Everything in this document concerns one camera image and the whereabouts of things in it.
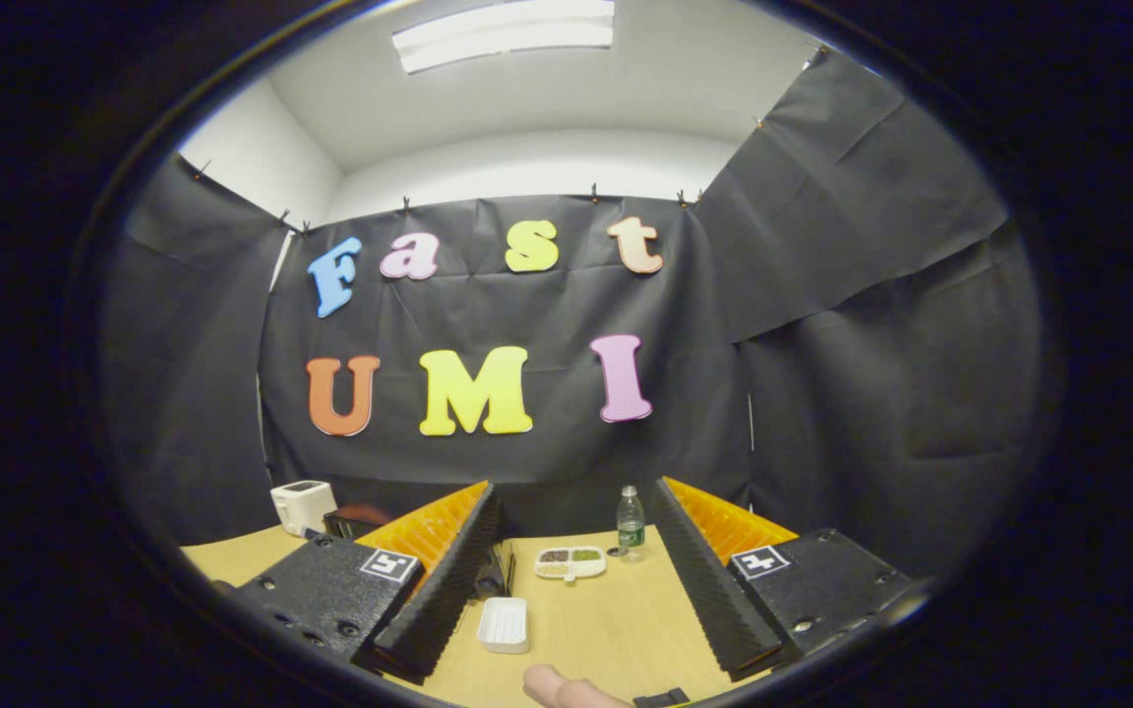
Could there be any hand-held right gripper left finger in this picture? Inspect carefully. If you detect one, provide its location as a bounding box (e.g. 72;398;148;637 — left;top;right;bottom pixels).
232;482;504;686

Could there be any black backdrop cloth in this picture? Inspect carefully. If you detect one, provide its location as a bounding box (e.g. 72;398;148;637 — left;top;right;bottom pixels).
99;49;1044;581

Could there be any long ceiling light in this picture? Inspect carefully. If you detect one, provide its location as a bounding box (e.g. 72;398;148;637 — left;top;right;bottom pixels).
391;0;617;75

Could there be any white rectangular tray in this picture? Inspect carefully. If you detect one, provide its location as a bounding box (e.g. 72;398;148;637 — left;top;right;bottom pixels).
476;597;530;655

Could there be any white toaster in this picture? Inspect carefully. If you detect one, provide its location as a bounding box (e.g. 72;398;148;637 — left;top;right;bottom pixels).
269;480;338;538

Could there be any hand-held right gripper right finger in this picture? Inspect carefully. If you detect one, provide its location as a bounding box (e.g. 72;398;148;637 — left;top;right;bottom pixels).
647;477;918;680

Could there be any clear plastic water bottle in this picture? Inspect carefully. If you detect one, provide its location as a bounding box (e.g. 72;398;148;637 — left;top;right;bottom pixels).
617;485;646;561

